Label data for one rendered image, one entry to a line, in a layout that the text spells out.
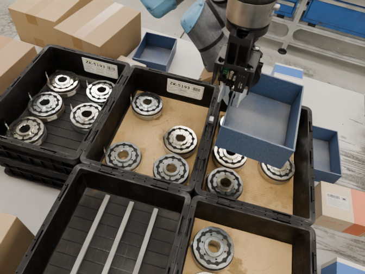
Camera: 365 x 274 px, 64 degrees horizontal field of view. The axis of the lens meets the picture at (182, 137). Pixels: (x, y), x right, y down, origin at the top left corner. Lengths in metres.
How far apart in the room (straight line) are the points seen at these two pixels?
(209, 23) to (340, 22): 1.78
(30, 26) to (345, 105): 1.40
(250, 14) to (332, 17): 2.28
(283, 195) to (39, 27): 1.16
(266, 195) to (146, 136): 0.40
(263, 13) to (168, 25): 2.46
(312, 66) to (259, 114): 2.19
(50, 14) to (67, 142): 0.64
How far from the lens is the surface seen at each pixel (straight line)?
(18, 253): 0.86
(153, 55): 1.42
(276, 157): 0.63
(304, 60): 2.92
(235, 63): 0.52
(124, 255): 0.78
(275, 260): 0.83
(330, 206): 1.03
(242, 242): 0.81
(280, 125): 0.72
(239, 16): 0.49
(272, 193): 0.90
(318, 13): 2.73
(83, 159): 0.78
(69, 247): 0.80
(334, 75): 2.90
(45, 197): 1.02
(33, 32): 1.49
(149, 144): 0.91
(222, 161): 0.87
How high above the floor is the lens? 1.58
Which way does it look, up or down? 53 degrees down
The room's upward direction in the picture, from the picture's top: 9 degrees clockwise
